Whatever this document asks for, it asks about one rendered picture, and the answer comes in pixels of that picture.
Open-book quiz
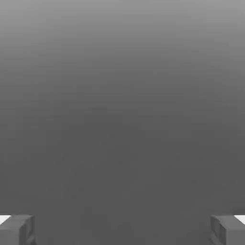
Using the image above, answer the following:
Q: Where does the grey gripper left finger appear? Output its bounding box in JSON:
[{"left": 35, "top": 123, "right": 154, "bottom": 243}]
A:
[{"left": 0, "top": 214, "right": 36, "bottom": 245}]

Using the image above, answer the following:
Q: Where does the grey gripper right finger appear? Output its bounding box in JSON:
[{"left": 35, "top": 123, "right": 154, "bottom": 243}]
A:
[{"left": 209, "top": 214, "right": 245, "bottom": 245}]

